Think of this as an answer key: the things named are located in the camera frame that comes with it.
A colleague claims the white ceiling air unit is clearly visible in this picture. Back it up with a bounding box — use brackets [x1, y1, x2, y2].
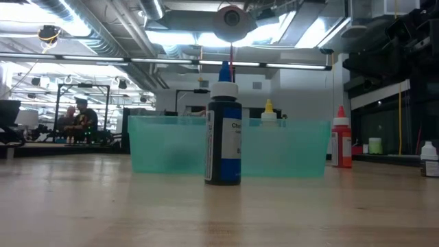
[372, 0, 421, 19]

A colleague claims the black background frame rig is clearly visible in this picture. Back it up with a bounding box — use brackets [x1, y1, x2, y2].
[53, 83, 111, 145]
[174, 88, 211, 117]

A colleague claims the large yellow food coloring bottle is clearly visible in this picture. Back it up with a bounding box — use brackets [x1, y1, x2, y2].
[260, 99, 278, 128]

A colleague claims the person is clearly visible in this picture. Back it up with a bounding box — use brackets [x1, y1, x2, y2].
[56, 105, 77, 142]
[73, 97, 99, 143]

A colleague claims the pale green container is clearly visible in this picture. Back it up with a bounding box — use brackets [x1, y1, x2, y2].
[368, 137, 383, 155]

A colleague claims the silver ventilation duct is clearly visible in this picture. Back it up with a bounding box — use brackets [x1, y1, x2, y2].
[32, 0, 171, 91]

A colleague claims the large red food coloring bottle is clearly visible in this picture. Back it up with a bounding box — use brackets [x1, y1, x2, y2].
[331, 105, 353, 169]

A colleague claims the translucent teal plastic bin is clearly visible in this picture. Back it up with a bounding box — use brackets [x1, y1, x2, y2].
[127, 115, 332, 178]

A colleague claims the large blue food coloring bottle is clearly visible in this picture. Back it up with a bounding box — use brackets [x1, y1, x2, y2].
[204, 60, 243, 187]

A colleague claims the dark monitor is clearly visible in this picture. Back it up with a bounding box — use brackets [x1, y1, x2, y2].
[0, 99, 21, 128]

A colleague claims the black ceiling device yellow cable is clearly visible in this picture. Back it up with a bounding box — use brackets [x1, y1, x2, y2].
[36, 24, 63, 45]

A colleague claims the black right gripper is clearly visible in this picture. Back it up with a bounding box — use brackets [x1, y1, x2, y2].
[342, 44, 412, 92]

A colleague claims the small white-label bottle white cap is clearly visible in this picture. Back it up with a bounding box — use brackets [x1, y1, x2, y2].
[420, 141, 439, 178]

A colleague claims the long ceiling light bar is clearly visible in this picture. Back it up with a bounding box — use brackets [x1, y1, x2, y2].
[0, 47, 333, 72]

